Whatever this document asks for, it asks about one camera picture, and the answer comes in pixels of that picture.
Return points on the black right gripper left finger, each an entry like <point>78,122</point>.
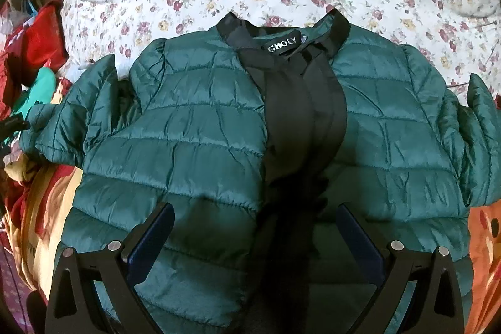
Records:
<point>95,292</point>

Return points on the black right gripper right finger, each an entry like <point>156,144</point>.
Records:
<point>435,305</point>

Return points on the purple floral fabric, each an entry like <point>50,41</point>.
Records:
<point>13,289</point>

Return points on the teal green sweater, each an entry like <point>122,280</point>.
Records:
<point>41,91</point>

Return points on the yellow red rose blanket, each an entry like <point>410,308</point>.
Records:
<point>38,182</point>

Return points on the dark green quilted puffer jacket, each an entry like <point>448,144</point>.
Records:
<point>188,127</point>

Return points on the red satin jacket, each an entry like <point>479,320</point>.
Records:
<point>37,43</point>

